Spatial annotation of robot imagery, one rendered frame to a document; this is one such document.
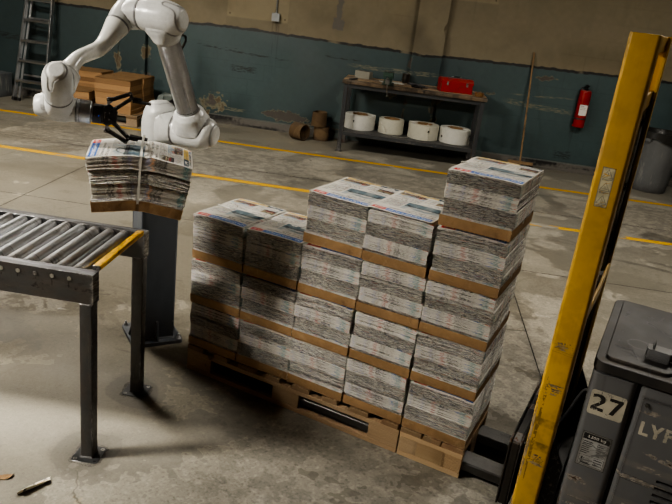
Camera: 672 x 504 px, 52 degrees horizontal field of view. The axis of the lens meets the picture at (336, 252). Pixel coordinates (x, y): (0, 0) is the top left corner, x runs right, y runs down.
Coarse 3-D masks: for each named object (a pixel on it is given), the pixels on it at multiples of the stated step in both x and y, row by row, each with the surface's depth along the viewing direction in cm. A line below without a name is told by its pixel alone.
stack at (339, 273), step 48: (240, 240) 314; (288, 240) 303; (192, 288) 336; (240, 288) 322; (288, 288) 311; (336, 288) 298; (384, 288) 288; (240, 336) 330; (288, 336) 317; (336, 336) 304; (384, 336) 293; (240, 384) 339; (288, 384) 326; (336, 384) 311; (384, 384) 299; (384, 432) 305
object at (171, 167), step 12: (156, 144) 288; (156, 156) 270; (168, 156) 276; (180, 156) 281; (156, 168) 268; (168, 168) 269; (180, 168) 270; (192, 168) 272; (156, 180) 270; (168, 180) 271; (180, 180) 272; (156, 192) 272; (168, 192) 273; (180, 192) 274; (168, 204) 275; (180, 204) 276
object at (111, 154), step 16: (96, 144) 278; (112, 144) 278; (128, 144) 280; (96, 160) 262; (112, 160) 263; (128, 160) 264; (96, 176) 265; (112, 176) 266; (128, 176) 267; (96, 192) 267; (112, 192) 268; (128, 192) 270
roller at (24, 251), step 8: (64, 224) 296; (48, 232) 285; (56, 232) 288; (64, 232) 294; (40, 240) 277; (48, 240) 281; (24, 248) 267; (32, 248) 270; (8, 256) 258; (16, 256) 260; (24, 256) 264
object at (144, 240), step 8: (0, 208) 305; (16, 216) 302; (32, 216) 301; (40, 216) 302; (48, 216) 303; (56, 216) 304; (72, 224) 300; (88, 224) 299; (96, 224) 301; (104, 224) 302; (128, 232) 298; (144, 232) 298; (144, 240) 298; (128, 248) 300; (136, 248) 300; (144, 248) 300; (128, 256) 302; (136, 256) 301; (144, 256) 301
